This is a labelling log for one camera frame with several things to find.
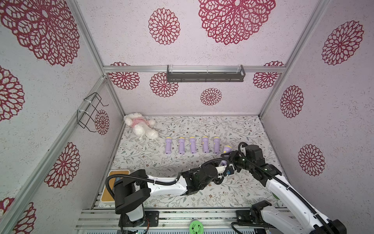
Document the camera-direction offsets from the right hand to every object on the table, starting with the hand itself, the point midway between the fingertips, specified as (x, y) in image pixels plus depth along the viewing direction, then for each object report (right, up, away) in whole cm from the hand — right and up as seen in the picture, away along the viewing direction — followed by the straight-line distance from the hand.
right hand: (220, 155), depth 78 cm
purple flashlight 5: (+2, +3, +22) cm, 22 cm away
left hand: (-1, -3, 0) cm, 3 cm away
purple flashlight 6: (+4, +3, +2) cm, 6 cm away
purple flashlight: (-31, +3, +22) cm, 38 cm away
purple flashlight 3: (-14, +5, +23) cm, 27 cm away
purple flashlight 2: (-22, +3, +22) cm, 31 cm away
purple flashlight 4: (-5, +4, +22) cm, 23 cm away
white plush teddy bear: (-47, +16, +14) cm, 52 cm away
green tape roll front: (-14, -32, -10) cm, 36 cm away
